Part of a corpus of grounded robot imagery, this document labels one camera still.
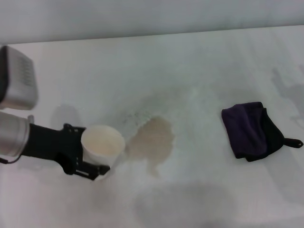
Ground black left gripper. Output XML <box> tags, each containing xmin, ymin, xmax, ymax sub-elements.
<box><xmin>23</xmin><ymin>123</ymin><xmax>111</xmax><ymax>181</ymax></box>

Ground white paper cup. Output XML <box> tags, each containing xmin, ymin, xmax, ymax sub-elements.
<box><xmin>81</xmin><ymin>124</ymin><xmax>126</xmax><ymax>181</ymax></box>

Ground purple rag with black loop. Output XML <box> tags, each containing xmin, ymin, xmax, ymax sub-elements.
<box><xmin>221</xmin><ymin>101</ymin><xmax>304</xmax><ymax>162</ymax></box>

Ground brown water stain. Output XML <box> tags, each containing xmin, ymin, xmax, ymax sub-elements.
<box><xmin>125</xmin><ymin>116</ymin><xmax>176</xmax><ymax>178</ymax></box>

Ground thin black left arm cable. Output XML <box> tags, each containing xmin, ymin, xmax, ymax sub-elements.
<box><xmin>0</xmin><ymin>154</ymin><xmax>20</xmax><ymax>165</ymax></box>

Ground silver ridged wrist camera box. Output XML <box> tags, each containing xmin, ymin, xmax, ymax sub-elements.
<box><xmin>0</xmin><ymin>45</ymin><xmax>39</xmax><ymax>111</ymax></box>

